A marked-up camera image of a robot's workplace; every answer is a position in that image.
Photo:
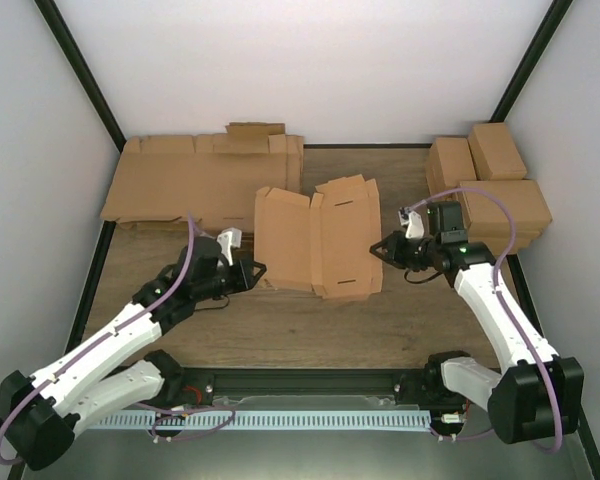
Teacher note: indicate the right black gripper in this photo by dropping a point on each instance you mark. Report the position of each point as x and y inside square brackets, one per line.
[395, 252]

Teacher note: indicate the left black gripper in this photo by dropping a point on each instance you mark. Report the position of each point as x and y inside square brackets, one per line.
[245, 280]

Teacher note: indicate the brown cardboard paper box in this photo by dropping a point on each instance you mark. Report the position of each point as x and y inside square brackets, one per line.
[321, 244]

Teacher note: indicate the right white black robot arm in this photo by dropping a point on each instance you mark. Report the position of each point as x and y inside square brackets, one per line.
[535, 394]

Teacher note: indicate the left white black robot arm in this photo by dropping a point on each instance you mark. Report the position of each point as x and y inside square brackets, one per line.
[42, 414]

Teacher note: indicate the folded cardboard box back left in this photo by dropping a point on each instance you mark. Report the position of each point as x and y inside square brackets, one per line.
[449, 162]

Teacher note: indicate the folded cardboard box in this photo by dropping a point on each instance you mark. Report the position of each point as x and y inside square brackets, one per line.
[449, 162]
[494, 153]
[498, 241]
[522, 199]

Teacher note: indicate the folded cardboard box front bottom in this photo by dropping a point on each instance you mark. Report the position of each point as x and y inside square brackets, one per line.
[498, 241]

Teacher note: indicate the folded cardboard box back right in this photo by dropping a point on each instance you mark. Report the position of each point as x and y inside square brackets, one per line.
[494, 153]

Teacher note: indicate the folded cardboard box front top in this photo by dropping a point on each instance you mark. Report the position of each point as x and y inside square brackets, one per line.
[522, 199]

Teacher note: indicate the stack of flat cardboard sheets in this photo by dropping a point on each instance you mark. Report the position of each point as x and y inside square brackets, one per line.
[162, 180]

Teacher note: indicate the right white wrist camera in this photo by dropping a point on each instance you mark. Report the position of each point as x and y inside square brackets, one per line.
[411, 222]

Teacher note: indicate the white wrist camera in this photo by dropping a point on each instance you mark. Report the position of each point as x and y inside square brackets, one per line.
[411, 222]
[229, 239]

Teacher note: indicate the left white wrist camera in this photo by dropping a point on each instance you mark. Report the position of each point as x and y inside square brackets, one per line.
[229, 239]

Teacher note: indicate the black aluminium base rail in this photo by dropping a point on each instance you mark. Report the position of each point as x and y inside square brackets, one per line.
[404, 386]

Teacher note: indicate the light blue slotted cable duct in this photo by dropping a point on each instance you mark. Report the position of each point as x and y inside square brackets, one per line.
[381, 420]

